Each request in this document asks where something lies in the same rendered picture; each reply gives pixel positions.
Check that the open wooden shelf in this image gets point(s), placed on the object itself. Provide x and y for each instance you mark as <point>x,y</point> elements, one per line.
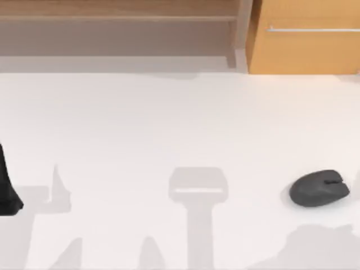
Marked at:
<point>118,31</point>

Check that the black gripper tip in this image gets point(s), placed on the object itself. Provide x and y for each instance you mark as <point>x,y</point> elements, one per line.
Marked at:
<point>6,194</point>

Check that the wooden cupboard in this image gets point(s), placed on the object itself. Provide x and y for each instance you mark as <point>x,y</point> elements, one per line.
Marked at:
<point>303,53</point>

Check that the black computer mouse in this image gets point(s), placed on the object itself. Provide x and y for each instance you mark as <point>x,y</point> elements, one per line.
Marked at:
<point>317,189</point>

